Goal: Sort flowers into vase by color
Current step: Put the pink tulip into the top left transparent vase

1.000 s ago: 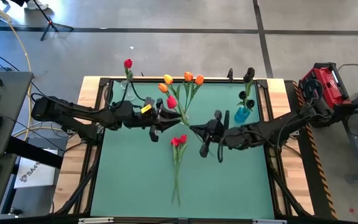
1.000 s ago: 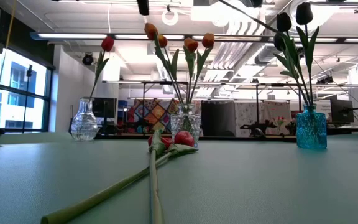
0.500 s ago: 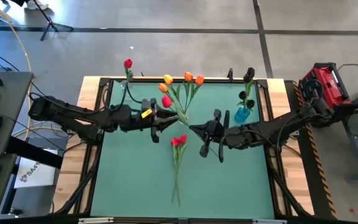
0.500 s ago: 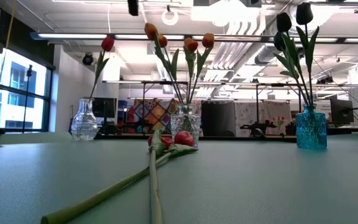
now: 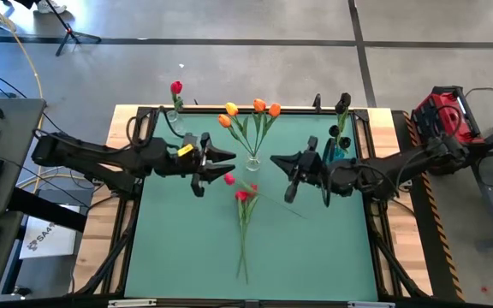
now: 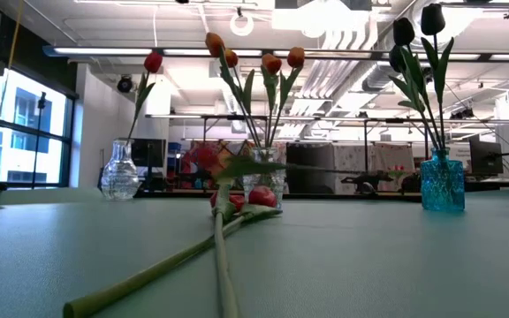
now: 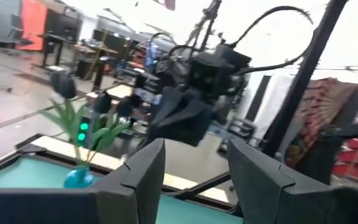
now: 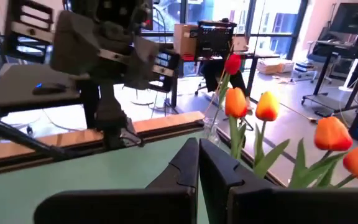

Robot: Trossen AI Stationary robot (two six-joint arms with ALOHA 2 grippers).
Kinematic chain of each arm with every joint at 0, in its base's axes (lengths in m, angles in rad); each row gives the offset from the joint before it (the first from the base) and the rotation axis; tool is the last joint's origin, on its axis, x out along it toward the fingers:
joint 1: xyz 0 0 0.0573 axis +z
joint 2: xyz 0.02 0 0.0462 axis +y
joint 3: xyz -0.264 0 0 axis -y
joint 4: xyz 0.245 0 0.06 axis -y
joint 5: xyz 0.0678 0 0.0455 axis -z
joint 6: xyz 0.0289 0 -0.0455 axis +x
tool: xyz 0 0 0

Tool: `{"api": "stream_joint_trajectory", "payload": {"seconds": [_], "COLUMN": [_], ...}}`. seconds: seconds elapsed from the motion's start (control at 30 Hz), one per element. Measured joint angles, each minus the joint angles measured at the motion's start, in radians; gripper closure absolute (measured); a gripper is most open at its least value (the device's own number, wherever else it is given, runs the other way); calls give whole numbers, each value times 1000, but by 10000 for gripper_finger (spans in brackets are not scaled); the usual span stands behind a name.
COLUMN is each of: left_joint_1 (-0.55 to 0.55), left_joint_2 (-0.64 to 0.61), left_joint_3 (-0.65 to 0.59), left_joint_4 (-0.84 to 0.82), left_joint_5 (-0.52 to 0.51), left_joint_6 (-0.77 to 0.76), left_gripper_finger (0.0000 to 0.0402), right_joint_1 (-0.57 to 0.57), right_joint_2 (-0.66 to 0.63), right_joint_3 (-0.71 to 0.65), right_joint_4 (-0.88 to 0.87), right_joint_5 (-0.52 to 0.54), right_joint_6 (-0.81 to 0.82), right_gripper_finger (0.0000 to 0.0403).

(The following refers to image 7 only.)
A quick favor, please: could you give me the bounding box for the orange partition panel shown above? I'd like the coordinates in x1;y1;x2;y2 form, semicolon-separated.
15;0;48;52

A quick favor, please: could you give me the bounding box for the blue glass vase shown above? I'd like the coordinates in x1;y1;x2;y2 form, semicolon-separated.
63;166;95;189

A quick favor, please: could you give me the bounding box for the red tulips bunch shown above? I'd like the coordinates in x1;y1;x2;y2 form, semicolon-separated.
40;70;88;170

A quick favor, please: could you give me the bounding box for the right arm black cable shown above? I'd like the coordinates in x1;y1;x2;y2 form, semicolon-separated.
228;5;315;75

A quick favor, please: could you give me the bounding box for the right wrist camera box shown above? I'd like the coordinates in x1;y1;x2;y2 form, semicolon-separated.
190;52;231;96

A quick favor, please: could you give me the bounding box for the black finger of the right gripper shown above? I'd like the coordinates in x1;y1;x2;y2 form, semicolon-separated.
158;88;199;126
149;100;214;147

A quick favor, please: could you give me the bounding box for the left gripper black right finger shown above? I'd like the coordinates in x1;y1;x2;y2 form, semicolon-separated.
227;138;358;224

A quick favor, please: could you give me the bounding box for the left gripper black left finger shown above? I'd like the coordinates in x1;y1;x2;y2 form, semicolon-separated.
0;138;167;224

